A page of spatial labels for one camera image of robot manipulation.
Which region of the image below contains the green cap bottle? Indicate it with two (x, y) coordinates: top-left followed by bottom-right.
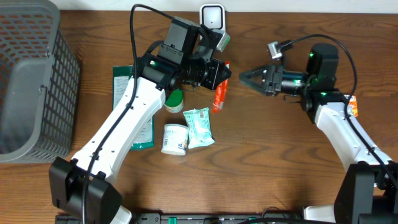
(165, 90), (184, 113)

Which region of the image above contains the red stick sachet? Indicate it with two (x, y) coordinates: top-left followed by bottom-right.
(211, 79), (228, 114)

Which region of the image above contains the white barcode scanner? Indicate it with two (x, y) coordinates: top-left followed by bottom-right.
(199, 4), (226, 31)

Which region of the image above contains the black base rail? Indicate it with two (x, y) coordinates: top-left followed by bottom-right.
(55, 213), (305, 224)

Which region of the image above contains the white plastic cup container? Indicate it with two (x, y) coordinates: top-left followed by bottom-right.
(161, 124), (188, 156)

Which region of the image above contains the orange tissue pack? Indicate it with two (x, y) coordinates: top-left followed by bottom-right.
(349, 95), (358, 117)

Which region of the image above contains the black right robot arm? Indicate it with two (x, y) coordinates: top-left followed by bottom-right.
(239, 43), (397, 223)

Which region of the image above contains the grey plastic basket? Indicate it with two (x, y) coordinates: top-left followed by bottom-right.
(1, 1), (81, 163)

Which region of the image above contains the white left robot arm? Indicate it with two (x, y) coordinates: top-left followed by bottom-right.
(49, 14), (231, 223)

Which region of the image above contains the green white package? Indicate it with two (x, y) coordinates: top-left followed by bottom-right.
(111, 64), (155, 151)

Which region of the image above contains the teal wet wipes pack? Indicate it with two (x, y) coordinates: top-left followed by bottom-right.
(183, 108), (215, 149)

